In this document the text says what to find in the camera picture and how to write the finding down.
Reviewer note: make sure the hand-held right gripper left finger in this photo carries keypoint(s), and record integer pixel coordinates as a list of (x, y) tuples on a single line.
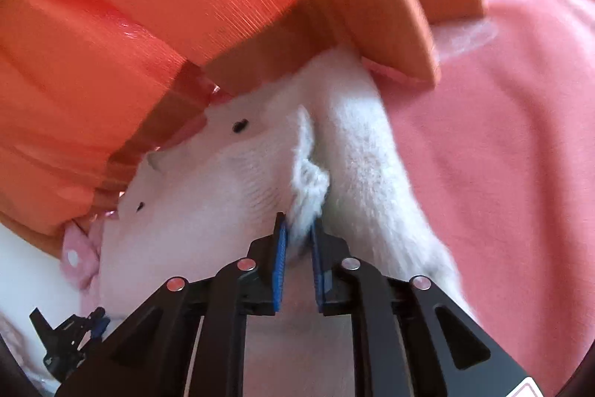
[(279, 266)]

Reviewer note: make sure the white plush toy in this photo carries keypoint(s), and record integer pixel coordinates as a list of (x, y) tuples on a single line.
[(223, 201)]

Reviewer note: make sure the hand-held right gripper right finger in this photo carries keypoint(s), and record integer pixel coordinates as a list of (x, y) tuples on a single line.
[(317, 271)]

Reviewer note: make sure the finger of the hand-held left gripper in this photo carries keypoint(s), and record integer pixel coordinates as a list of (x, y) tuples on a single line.
[(65, 339)]

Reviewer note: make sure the coral pink blanket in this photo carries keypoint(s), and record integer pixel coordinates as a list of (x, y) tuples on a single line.
[(506, 155)]

